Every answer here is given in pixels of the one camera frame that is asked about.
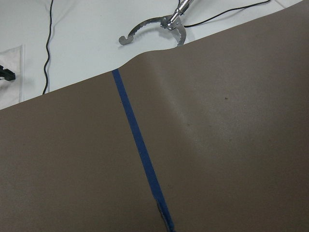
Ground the brown paper table cover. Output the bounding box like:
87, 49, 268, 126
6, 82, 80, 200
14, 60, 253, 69
0, 0, 309, 232

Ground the blue tape strip by shirt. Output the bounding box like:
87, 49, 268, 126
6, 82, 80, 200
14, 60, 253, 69
112, 69, 175, 232

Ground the silver reacher grabber tool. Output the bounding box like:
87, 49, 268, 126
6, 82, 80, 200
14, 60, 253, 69
118, 0, 193, 46

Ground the black long clamp tool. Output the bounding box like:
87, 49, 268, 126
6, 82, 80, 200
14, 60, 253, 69
0, 65, 16, 81

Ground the black table cable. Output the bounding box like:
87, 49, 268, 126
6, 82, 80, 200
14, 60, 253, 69
42, 0, 54, 95

